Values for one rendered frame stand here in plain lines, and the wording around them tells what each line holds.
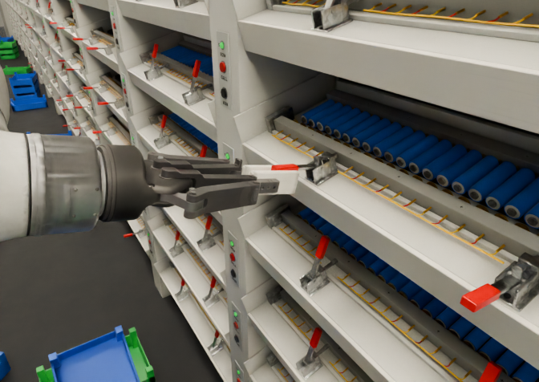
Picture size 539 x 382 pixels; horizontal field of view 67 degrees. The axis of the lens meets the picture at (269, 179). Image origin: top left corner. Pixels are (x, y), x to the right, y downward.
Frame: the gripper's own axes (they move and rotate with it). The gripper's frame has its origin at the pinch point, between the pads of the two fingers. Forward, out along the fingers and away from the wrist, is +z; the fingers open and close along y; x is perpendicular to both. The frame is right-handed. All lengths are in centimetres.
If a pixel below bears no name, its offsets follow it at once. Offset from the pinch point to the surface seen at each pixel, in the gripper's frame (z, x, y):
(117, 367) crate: 3, -84, -57
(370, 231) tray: 6.8, -1.7, 11.7
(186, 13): 1.7, 17.5, -37.4
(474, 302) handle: 0.4, 1.2, 27.0
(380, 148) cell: 14.4, 5.7, 3.7
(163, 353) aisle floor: 20, -90, -62
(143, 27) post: 10, 12, -88
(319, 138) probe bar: 10.8, 4.4, -4.5
